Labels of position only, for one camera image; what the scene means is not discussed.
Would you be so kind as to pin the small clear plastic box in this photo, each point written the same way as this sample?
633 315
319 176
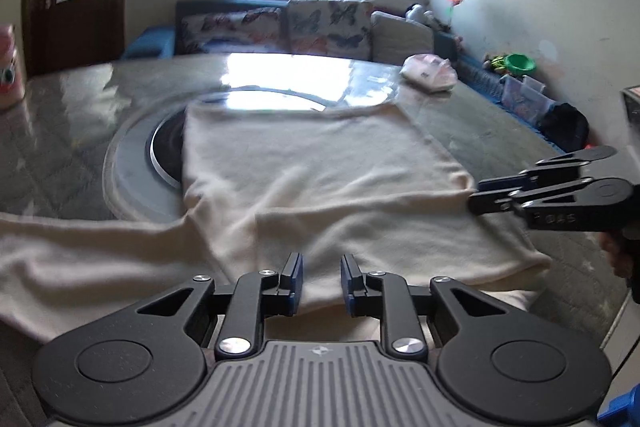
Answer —
532 86

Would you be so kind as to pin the grey cushion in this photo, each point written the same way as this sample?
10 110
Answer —
400 39

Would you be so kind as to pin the square butterfly print cushion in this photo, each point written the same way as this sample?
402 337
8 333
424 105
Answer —
327 27

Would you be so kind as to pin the person's right hand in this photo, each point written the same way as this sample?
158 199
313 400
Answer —
614 252

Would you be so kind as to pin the round turntable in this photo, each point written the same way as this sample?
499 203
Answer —
135 167

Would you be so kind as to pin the green and brown plush toys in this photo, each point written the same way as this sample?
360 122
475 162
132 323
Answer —
494 63

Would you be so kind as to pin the panda plush toy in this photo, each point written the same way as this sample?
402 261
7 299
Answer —
419 13

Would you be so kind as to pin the green plastic basin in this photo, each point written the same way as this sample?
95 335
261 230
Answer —
520 64

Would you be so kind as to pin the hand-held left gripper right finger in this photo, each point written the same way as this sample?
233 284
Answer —
346 279

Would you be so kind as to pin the cream long-sleeved garment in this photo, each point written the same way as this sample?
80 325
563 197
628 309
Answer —
310 177

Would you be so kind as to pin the pink bottle with eyes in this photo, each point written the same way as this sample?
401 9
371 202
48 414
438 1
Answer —
10 67

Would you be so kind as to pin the black backpack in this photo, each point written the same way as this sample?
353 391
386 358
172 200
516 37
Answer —
562 127

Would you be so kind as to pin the long butterfly print cushion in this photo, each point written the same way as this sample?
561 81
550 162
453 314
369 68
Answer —
230 29

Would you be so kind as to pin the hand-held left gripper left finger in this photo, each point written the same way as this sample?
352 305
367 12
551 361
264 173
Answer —
296 277

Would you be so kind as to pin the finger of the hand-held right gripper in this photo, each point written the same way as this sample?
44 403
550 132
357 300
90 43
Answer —
500 183
487 203

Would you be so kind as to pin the pink and white tissue pack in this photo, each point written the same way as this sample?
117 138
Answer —
430 72

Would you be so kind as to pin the blue plastic object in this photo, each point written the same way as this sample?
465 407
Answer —
622 407

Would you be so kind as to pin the clear storage box bear print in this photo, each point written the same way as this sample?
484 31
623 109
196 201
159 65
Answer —
520 104

